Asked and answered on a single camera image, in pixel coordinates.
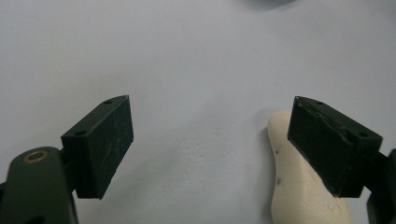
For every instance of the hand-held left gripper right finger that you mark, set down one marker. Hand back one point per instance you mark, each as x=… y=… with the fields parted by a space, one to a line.
x=327 y=146

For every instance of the dark round object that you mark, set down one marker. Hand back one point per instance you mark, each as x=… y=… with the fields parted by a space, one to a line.
x=267 y=2

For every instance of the cream plastic ginger root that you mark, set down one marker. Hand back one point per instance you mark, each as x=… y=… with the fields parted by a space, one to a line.
x=299 y=186

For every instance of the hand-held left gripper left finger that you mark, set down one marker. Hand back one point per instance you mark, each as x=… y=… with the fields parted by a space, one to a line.
x=102 y=146

